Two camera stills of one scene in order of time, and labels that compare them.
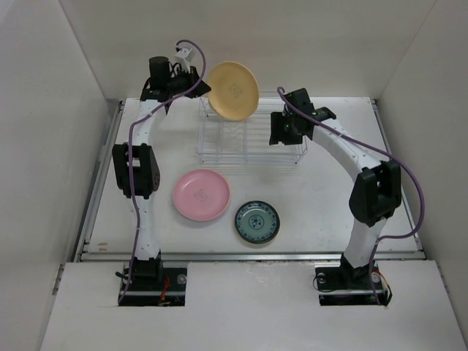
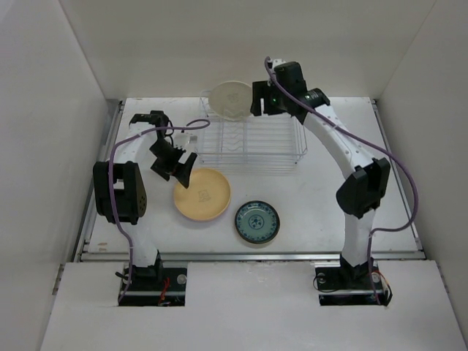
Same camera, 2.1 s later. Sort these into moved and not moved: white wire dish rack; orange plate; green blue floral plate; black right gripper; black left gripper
Moved: black left gripper; black right gripper; orange plate
Not moved: green blue floral plate; white wire dish rack
